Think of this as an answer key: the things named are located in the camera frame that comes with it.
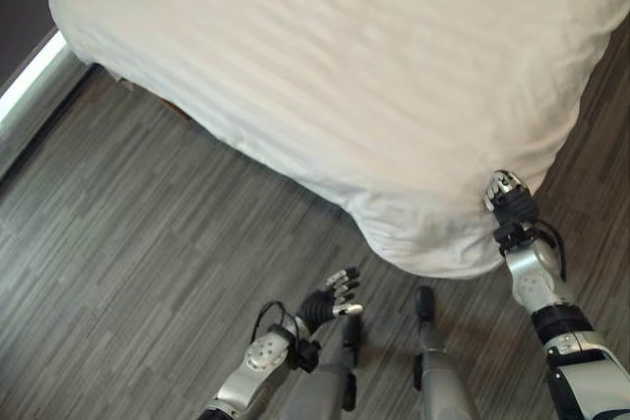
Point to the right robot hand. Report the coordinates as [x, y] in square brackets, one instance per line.
[512, 198]

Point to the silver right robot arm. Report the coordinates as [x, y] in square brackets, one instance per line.
[556, 312]

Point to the silver left robot leg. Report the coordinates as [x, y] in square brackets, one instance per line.
[334, 376]

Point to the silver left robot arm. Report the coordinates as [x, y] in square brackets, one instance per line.
[266, 361]

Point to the silver robot leg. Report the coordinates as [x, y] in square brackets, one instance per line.
[438, 361]
[334, 376]

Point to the white bed duvet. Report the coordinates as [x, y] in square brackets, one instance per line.
[344, 85]

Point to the white baseboard strip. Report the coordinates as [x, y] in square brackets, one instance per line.
[29, 78]

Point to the silver right robot leg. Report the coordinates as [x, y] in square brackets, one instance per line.
[438, 361]

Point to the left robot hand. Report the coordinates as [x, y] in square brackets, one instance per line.
[320, 306]

